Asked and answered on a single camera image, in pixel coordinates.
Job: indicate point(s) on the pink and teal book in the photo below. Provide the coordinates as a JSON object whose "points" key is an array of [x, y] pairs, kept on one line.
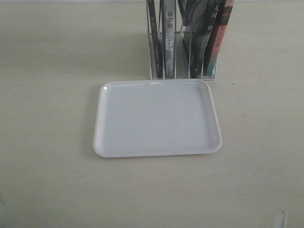
{"points": [[216, 37]]}

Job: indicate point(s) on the dark blue book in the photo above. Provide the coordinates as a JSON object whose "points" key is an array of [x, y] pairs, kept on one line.
{"points": [[187, 8]]}

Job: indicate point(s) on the grey white spine book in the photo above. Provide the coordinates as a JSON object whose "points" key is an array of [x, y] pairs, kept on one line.
{"points": [[169, 13]]}

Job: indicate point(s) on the black book white characters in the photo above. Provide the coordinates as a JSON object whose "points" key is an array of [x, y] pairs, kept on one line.
{"points": [[196, 35]]}

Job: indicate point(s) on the white plastic tray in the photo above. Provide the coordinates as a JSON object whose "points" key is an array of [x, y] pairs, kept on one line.
{"points": [[156, 118]]}

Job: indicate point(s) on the white wire book rack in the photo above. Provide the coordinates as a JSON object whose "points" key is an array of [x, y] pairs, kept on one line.
{"points": [[181, 62]]}

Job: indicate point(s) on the black thin leftmost book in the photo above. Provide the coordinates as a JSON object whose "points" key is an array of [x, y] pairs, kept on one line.
{"points": [[155, 40]]}

